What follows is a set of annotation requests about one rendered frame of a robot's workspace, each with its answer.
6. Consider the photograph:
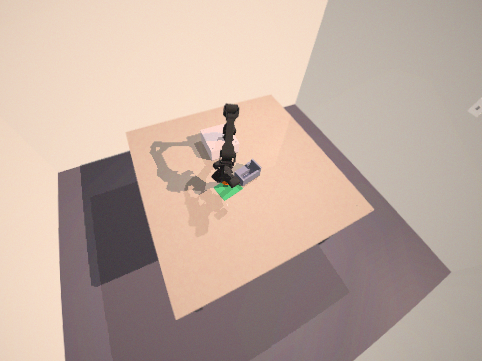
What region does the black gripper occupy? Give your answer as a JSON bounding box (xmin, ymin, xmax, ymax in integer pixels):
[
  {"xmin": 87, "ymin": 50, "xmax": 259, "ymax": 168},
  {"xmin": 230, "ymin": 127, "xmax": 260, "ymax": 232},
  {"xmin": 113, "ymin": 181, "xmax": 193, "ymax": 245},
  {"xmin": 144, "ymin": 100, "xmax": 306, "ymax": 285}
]
[{"xmin": 213, "ymin": 161, "xmax": 240, "ymax": 188}]

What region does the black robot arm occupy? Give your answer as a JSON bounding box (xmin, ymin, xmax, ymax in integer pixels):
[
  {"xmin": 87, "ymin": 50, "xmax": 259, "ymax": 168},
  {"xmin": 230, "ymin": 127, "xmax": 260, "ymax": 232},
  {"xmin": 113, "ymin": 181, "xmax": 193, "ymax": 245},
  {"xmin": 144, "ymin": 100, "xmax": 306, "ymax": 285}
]
[{"xmin": 211, "ymin": 103, "xmax": 239, "ymax": 183}]

